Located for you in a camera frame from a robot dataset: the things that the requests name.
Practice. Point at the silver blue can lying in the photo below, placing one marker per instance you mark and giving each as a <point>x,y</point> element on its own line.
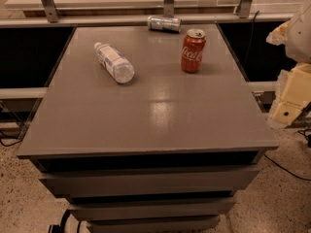
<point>171,24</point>

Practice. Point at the red Coca-Cola can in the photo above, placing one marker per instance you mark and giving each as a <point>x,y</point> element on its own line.
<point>192,50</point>

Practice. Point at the metal railing frame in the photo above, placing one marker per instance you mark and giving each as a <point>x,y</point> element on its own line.
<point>48,13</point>

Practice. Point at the clear plastic water bottle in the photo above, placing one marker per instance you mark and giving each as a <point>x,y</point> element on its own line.
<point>114,62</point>

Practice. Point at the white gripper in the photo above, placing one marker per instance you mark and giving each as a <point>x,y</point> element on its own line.
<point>299,38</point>

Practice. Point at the grey drawer cabinet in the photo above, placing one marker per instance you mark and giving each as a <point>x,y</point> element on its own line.
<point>165,151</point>

